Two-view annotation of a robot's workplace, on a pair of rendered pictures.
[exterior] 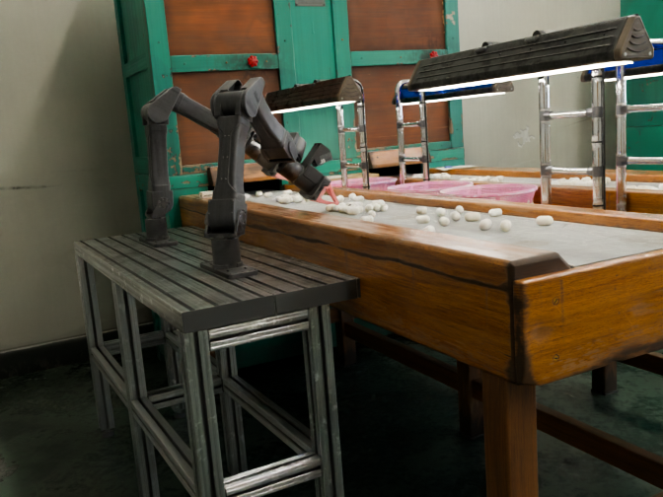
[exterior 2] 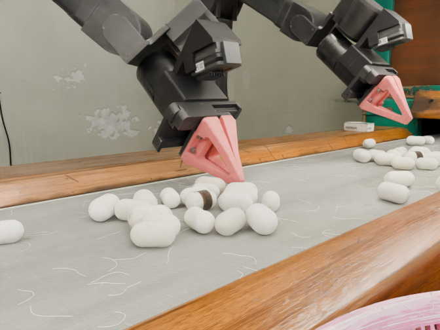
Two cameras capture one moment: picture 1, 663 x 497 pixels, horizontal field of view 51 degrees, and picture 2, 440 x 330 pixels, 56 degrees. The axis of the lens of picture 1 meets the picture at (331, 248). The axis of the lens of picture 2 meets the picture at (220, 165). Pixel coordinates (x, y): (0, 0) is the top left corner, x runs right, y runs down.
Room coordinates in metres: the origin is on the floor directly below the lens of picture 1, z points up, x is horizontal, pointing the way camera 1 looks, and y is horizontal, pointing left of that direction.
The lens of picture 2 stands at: (1.81, -0.44, 0.85)
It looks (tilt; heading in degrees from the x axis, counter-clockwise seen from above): 10 degrees down; 73
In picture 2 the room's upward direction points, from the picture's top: straight up
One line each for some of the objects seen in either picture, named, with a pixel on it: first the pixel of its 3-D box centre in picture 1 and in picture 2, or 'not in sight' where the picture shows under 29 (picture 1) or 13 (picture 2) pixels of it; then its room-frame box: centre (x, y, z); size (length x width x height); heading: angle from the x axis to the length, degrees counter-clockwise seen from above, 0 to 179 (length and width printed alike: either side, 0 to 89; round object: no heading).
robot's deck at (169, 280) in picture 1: (275, 248); not in sight; (1.93, 0.16, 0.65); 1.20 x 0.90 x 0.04; 28
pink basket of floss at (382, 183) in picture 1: (361, 193); not in sight; (2.58, -0.13, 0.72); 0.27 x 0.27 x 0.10
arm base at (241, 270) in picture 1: (226, 252); not in sight; (1.55, 0.24, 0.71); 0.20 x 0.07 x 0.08; 28
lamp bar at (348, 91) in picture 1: (305, 96); not in sight; (2.31, 0.05, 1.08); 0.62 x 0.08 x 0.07; 26
